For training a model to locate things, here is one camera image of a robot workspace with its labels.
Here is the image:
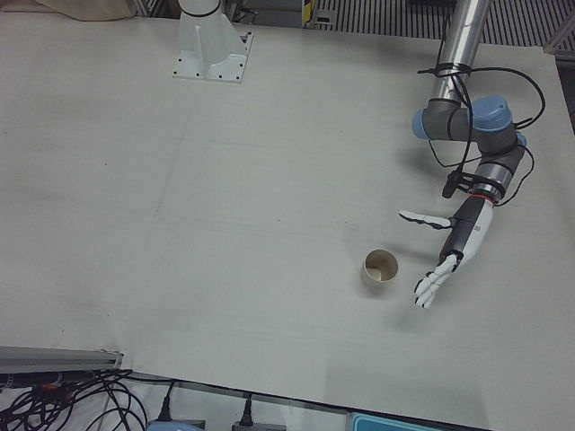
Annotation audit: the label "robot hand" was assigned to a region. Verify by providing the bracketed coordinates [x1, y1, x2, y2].
[397, 196, 495, 311]

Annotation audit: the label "beige cup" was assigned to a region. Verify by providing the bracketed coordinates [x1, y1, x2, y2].
[358, 249, 400, 289]

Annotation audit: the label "light blue plastic bin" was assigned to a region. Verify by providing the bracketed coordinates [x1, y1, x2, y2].
[351, 411, 495, 431]

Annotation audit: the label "grey socket block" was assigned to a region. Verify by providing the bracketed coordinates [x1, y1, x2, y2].
[230, 421, 288, 431]

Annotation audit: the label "beige cloth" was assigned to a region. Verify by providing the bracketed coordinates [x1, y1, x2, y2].
[33, 0, 149, 22]

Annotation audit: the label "black power strip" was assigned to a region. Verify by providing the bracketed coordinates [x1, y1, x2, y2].
[0, 370, 98, 392]

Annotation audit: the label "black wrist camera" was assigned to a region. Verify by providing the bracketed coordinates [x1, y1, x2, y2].
[442, 170, 468, 199]

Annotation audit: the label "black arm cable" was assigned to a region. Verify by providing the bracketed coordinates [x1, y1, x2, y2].
[416, 62, 547, 207]

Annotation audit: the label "grey slotted frame bar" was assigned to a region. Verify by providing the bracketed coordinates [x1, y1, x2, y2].
[544, 26, 575, 57]

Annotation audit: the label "white pedestal mount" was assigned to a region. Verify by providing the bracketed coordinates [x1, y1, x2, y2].
[172, 0, 255, 86]

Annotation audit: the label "tangled black cables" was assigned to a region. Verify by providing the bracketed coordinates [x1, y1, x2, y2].
[0, 367, 152, 431]

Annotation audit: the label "white aluminium post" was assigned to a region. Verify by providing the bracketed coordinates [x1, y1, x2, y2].
[0, 345, 125, 374]

